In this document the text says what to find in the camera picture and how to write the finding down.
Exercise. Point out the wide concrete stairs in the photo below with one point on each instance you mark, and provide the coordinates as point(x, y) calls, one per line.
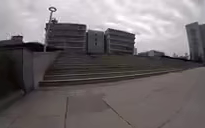
point(90, 71)

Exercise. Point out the grey banded multi-storey building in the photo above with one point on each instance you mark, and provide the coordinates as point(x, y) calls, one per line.
point(66, 35)

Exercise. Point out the low pale building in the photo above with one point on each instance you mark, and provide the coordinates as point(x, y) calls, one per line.
point(151, 53)

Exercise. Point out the grey paved plaza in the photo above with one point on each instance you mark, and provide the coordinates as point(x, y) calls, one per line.
point(140, 100)

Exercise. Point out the low dark building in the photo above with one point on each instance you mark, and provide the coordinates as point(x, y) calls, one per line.
point(16, 40)

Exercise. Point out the tall building with gridded windows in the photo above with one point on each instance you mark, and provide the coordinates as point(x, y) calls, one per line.
point(200, 40)

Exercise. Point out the grey concrete wall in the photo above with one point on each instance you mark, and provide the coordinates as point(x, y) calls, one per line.
point(28, 70)

